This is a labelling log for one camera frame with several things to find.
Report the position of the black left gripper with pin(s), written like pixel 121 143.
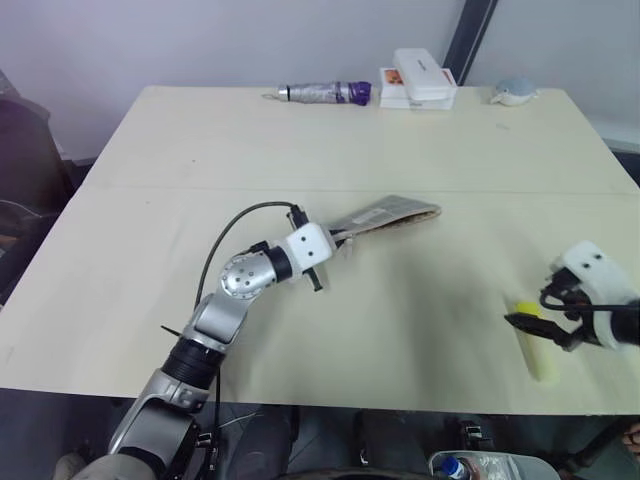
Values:
pixel 298 215

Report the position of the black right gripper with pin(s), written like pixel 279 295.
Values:
pixel 565 295

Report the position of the yellow highlighter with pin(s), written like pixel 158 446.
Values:
pixel 542 362

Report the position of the grid pattern zip pouch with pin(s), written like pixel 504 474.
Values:
pixel 395 210

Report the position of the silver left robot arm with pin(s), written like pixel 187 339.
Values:
pixel 240 280

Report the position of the plastic water bottle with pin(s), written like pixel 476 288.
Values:
pixel 520 465

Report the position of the folded silver purple umbrella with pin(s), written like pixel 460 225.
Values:
pixel 325 92

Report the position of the white box with orange print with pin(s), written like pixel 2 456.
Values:
pixel 392 92

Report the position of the plastic bottle with blue cap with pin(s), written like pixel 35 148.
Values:
pixel 452 467

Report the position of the long white case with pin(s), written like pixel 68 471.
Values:
pixel 425 75

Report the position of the dark rounded shape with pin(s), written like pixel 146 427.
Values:
pixel 265 440

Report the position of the grey white plush toy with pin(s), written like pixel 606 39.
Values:
pixel 515 90

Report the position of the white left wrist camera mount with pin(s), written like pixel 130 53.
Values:
pixel 310 247

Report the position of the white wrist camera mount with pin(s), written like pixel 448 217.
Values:
pixel 310 247
pixel 600 280

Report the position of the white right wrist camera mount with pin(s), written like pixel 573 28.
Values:
pixel 600 280

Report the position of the dark metal window frame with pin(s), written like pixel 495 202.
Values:
pixel 467 40

